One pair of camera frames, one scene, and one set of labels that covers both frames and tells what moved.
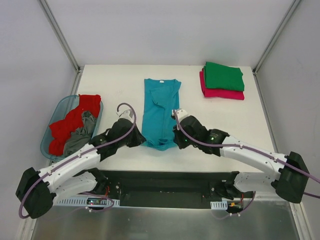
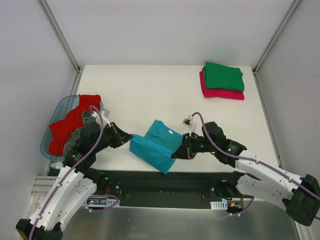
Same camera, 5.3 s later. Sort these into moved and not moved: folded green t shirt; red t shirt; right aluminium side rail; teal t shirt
Moved: teal t shirt
Not moved: right aluminium side rail; folded green t shirt; red t shirt
